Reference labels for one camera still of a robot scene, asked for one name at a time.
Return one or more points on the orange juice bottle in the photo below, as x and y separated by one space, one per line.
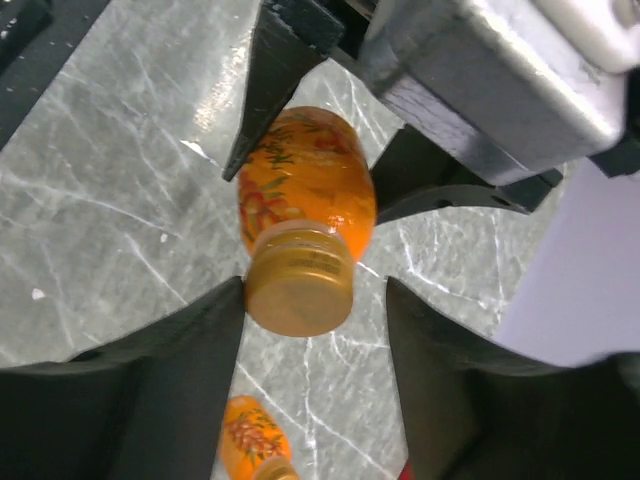
308 166
249 435

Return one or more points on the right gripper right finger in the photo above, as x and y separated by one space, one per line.
473 409

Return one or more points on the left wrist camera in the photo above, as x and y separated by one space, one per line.
493 83

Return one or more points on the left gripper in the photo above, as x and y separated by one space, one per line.
291 37

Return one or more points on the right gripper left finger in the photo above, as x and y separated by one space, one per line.
146 406

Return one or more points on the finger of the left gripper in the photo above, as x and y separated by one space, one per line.
414 176

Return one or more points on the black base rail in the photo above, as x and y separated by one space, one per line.
37 39

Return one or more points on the gold bottle cap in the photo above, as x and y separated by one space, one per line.
300 280
275 468

